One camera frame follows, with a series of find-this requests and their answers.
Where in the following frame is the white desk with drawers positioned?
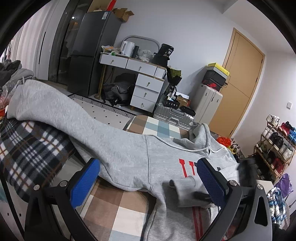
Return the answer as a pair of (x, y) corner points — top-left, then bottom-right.
(99, 53), (167, 113)

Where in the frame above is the black bag under desk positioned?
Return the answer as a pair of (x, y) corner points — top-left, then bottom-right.
(101, 73), (136, 106)

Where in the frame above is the wooden shoe rack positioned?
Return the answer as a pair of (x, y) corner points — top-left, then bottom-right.
(251, 114), (295, 185)

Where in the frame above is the wooden door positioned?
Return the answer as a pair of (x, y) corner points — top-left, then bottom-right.
(209, 29), (265, 137)

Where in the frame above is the black white plaid blanket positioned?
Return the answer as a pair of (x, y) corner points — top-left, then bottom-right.
(1, 118), (75, 202)

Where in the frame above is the cardboard box on refrigerator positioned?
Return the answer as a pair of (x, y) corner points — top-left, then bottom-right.
(112, 8), (134, 22)

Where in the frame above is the yellow black shoe box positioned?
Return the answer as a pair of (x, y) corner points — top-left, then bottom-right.
(202, 63), (230, 91)

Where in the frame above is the brown blue checkered bedsheet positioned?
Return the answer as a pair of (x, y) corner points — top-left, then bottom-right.
(80, 115), (188, 240)

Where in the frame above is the silver aluminium suitcase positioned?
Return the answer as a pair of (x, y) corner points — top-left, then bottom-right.
(153, 103), (194, 130)

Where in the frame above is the white electric kettle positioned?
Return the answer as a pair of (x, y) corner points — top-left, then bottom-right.
(120, 41), (135, 57)

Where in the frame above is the grey hoodie with red print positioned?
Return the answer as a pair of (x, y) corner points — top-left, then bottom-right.
(7, 80), (238, 240)

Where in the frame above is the white upright suitcase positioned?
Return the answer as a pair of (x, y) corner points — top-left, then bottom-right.
(190, 84), (223, 125)

